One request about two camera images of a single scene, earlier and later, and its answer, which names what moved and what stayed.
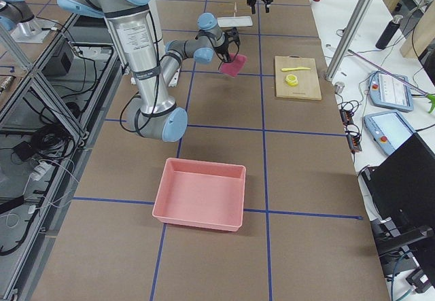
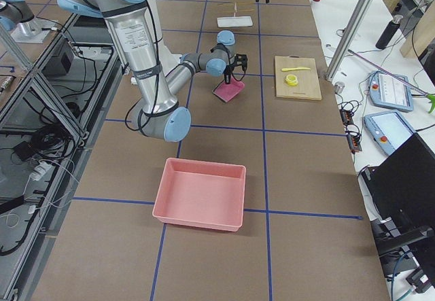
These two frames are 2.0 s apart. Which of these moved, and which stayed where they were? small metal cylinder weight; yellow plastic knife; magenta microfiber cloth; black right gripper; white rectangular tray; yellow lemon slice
Moved: black right gripper; magenta microfiber cloth
Stayed: yellow plastic knife; yellow lemon slice; small metal cylinder weight; white rectangular tray
